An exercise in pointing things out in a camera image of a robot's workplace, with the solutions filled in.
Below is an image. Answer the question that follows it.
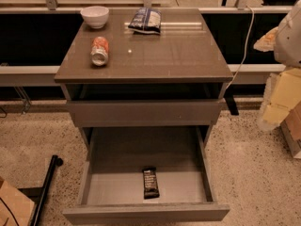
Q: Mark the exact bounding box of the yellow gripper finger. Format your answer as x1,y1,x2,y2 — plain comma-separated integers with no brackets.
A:
253,27,278,52
257,67,301,131

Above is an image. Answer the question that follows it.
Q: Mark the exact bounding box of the dark rxbar chocolate bar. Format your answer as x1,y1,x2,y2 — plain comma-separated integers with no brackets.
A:
142,167,160,200

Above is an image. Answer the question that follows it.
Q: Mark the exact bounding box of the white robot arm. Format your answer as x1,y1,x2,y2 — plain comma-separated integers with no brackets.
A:
253,1,301,131

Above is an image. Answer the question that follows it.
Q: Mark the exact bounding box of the closed grey upper drawer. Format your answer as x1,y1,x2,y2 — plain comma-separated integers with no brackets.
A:
67,100,221,127

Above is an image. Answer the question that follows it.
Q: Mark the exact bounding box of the grey drawer cabinet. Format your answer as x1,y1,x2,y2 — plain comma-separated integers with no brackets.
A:
55,8,232,150

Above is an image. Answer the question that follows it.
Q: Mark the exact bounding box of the open grey middle drawer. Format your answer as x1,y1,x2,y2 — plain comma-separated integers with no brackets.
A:
63,126,230,225

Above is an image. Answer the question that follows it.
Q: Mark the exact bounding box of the cardboard box right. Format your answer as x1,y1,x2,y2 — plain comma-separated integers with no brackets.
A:
281,102,301,159

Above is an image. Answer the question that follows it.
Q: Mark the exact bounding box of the cardboard box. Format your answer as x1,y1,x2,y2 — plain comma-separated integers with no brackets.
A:
0,177,35,226
281,102,301,159

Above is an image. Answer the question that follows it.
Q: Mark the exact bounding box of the blue white chip bag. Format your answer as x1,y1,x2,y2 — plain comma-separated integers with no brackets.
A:
128,8,162,34

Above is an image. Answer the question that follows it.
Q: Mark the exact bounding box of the orange soda can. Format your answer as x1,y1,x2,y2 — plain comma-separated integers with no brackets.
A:
90,37,109,66

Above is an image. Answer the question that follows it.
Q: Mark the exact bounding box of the white ceramic bowl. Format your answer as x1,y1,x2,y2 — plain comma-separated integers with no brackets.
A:
80,6,109,28

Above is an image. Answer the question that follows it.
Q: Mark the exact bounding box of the black metal leg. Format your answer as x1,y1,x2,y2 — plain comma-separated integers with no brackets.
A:
20,155,63,226

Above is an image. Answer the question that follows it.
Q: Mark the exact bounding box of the cardboard box bottom left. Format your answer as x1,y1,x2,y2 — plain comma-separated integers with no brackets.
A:
0,177,35,226

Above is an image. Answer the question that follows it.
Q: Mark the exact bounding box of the white cable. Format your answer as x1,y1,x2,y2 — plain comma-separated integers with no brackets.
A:
224,5,256,90

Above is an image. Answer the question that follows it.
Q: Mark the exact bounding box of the grey horizontal rail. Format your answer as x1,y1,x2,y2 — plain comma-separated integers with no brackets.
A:
0,64,285,87

